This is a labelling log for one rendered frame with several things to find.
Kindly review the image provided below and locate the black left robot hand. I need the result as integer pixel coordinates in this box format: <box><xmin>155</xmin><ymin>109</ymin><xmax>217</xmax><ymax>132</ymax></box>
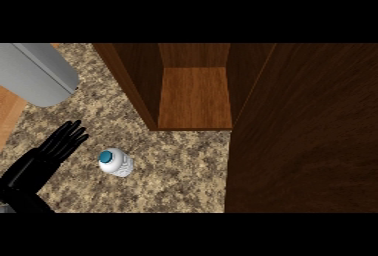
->
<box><xmin>36</xmin><ymin>119</ymin><xmax>91</xmax><ymax>163</ymax></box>

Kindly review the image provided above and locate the open brown wooden cabinet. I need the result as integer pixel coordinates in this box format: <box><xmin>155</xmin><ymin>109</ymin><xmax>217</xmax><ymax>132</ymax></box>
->
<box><xmin>91</xmin><ymin>43</ymin><xmax>277</xmax><ymax>132</ymax></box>

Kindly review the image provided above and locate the dark brown wooden cabinet door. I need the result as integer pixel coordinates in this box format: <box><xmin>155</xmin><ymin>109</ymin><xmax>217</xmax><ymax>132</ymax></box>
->
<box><xmin>222</xmin><ymin>43</ymin><xmax>378</xmax><ymax>214</ymax></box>

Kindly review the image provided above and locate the white bottle with blue cap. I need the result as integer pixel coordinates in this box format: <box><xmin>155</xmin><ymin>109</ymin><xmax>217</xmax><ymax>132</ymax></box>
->
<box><xmin>97</xmin><ymin>147</ymin><xmax>134</xmax><ymax>178</ymax></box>

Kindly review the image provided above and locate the grey rounded appliance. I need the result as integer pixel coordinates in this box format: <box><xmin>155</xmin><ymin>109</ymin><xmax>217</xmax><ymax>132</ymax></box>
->
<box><xmin>0</xmin><ymin>43</ymin><xmax>81</xmax><ymax>108</ymax></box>

